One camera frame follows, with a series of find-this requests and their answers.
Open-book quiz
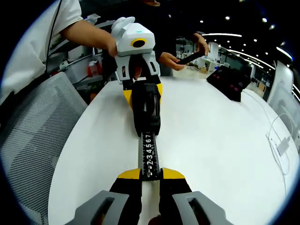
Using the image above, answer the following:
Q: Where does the white power adapter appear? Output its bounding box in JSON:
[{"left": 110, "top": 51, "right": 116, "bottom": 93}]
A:
[{"left": 266, "top": 133, "right": 292, "bottom": 156}]

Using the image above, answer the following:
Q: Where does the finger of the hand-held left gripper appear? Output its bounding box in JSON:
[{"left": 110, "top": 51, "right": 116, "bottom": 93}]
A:
[
  {"left": 140, "top": 52, "right": 164, "bottom": 99},
  {"left": 114, "top": 55, "right": 135, "bottom": 110}
]

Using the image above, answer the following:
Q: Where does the person's left forearm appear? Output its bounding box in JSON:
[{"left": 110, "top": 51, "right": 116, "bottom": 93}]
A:
[{"left": 60, "top": 15, "right": 113, "bottom": 53}]

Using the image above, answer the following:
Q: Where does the black cable on shirt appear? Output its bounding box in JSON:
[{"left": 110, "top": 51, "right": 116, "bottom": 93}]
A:
[{"left": 45, "top": 0, "right": 63, "bottom": 74}]

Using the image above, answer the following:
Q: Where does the person's body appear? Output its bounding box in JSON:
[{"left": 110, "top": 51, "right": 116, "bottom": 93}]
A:
[{"left": 0, "top": 0, "right": 84, "bottom": 105}]

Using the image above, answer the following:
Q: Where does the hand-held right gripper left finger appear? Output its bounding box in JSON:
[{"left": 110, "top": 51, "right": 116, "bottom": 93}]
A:
[{"left": 69, "top": 168, "right": 143, "bottom": 225}]

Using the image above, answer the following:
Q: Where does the black box device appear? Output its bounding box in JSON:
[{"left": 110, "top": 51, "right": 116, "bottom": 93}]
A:
[{"left": 206, "top": 65, "right": 252, "bottom": 103}]

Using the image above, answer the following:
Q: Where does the white partition panel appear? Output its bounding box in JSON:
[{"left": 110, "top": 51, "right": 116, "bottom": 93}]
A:
[{"left": 266, "top": 60, "right": 300, "bottom": 150}]

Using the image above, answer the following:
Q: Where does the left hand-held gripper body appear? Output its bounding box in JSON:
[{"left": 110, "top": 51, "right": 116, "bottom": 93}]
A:
[{"left": 110, "top": 16, "right": 157, "bottom": 57}]

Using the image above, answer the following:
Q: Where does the white cable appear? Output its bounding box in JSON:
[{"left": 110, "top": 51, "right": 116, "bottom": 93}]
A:
[{"left": 241, "top": 89, "right": 296, "bottom": 198}]

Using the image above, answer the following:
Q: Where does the black tape measure with blade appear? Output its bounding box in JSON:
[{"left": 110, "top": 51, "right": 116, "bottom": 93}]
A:
[{"left": 130, "top": 80, "right": 163, "bottom": 181}]

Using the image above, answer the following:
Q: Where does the grey mesh office chair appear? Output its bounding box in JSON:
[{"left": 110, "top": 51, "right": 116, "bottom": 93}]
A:
[{"left": 0, "top": 71, "right": 89, "bottom": 225}]

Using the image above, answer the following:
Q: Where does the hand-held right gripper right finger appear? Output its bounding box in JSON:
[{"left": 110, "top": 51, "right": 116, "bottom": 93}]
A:
[{"left": 159, "top": 167, "right": 235, "bottom": 225}]

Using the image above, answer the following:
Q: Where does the black phone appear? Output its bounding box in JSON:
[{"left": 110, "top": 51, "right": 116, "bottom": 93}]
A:
[{"left": 176, "top": 50, "right": 205, "bottom": 66}]

